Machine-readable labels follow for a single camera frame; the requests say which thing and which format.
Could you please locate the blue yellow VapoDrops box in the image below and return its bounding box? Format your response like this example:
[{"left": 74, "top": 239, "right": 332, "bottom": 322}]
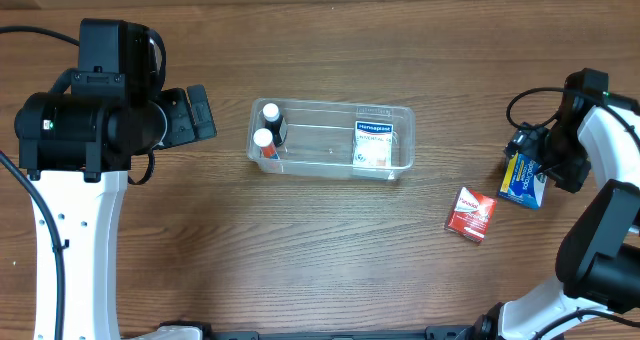
[{"left": 498, "top": 153, "right": 548, "bottom": 210}]

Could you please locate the orange bottle white cap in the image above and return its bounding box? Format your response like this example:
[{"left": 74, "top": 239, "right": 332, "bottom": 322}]
[{"left": 252, "top": 128, "right": 280, "bottom": 160}]

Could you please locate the black bottle white cap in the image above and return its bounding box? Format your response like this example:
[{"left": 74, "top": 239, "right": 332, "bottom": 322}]
[{"left": 262, "top": 103, "right": 287, "bottom": 147}]

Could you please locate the red Panadol box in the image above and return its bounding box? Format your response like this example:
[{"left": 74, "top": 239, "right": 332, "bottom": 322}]
[{"left": 444, "top": 187, "right": 497, "bottom": 243}]

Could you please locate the white Hansaplast plaster box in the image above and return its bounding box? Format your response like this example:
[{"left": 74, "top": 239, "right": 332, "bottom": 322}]
[{"left": 353, "top": 121, "right": 393, "bottom": 167}]

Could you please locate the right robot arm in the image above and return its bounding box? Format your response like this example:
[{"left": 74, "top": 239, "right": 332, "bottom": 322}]
[{"left": 465, "top": 68, "right": 639, "bottom": 339}]

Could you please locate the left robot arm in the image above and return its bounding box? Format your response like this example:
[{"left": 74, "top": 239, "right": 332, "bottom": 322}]
[{"left": 9, "top": 19, "right": 216, "bottom": 339}]

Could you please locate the clear plastic container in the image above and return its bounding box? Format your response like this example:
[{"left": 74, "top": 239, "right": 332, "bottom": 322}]
[{"left": 247, "top": 98, "right": 416, "bottom": 181}]

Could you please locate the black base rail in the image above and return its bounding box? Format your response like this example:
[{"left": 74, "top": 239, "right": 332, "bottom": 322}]
[{"left": 135, "top": 321, "right": 500, "bottom": 340}]

